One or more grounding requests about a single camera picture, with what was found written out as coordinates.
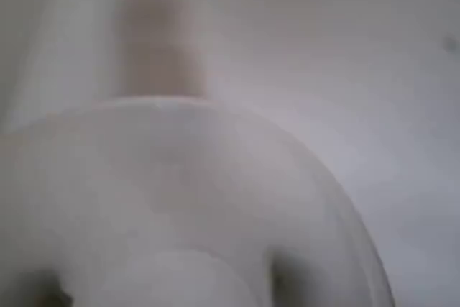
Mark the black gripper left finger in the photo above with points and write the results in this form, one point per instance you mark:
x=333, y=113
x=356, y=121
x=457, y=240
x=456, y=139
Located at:
x=54, y=294

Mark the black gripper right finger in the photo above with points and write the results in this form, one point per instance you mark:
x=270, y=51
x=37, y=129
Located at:
x=289, y=278

